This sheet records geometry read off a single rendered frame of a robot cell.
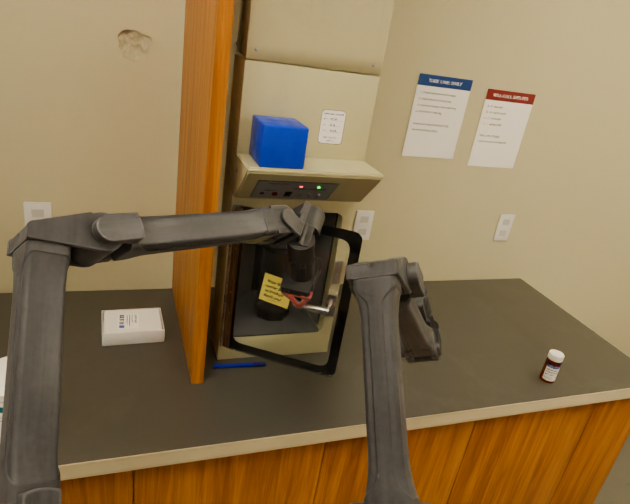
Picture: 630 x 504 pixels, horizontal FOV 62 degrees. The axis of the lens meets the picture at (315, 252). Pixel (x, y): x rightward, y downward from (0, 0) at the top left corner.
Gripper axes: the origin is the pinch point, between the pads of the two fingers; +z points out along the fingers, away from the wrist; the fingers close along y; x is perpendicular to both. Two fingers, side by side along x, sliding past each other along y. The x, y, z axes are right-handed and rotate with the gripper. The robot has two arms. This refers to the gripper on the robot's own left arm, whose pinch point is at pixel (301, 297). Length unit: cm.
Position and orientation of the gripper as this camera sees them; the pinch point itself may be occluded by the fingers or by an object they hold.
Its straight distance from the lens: 121.6
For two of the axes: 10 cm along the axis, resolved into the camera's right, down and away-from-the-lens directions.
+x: 9.6, 2.2, -1.7
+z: -0.2, 6.6, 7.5
